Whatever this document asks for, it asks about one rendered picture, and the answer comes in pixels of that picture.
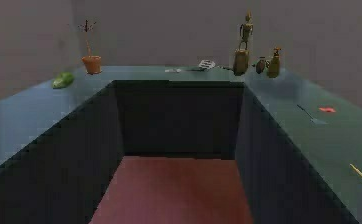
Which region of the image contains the yellow pencil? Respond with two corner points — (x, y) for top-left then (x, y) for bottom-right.
(349, 163), (362, 187)

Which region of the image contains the white slotted spatula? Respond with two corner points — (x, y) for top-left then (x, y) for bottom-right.
(186, 59), (217, 72)

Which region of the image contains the green lettuce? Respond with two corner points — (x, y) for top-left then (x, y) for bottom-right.
(51, 71), (76, 90)

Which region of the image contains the dark green u-shaped counter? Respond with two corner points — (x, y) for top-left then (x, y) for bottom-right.
(0, 65), (362, 224)

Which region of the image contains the dark grey spatula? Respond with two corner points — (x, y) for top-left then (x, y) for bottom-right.
(296, 104), (329, 126)

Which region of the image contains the dark brown vase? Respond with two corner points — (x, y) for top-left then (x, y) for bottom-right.
(255, 56), (267, 75)

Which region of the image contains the potted twig plant orange pot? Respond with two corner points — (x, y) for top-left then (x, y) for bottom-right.
(77, 19), (103, 76)

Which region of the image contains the brass figure statue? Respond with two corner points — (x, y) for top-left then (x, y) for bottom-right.
(232, 9), (255, 77)

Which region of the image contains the olive spray bottle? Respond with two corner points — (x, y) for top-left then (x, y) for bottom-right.
(266, 46), (282, 79)

